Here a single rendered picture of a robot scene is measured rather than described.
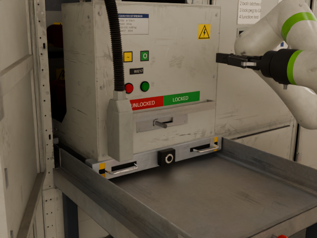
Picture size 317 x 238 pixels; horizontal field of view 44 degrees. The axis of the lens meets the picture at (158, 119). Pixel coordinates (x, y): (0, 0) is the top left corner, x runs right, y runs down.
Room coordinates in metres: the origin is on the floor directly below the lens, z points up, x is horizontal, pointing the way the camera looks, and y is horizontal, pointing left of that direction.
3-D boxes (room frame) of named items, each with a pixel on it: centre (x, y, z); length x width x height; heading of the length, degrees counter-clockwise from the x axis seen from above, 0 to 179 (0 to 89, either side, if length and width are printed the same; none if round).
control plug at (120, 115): (1.08, 0.11, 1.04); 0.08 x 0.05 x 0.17; 36
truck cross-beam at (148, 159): (1.27, -0.01, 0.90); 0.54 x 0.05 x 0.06; 126
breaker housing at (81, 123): (1.46, 0.13, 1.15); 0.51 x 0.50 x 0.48; 36
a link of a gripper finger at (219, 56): (1.23, -0.20, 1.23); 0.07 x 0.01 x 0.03; 36
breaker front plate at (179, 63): (1.26, -0.02, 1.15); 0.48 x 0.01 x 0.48; 126
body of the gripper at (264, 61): (1.10, -0.30, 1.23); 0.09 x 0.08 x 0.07; 36
